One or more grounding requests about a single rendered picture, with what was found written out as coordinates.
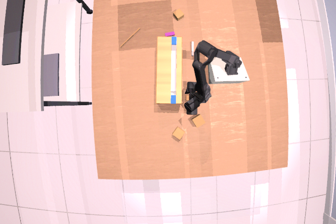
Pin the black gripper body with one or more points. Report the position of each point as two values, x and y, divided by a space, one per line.
191 86

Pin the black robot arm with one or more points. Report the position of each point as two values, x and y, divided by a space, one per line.
202 87

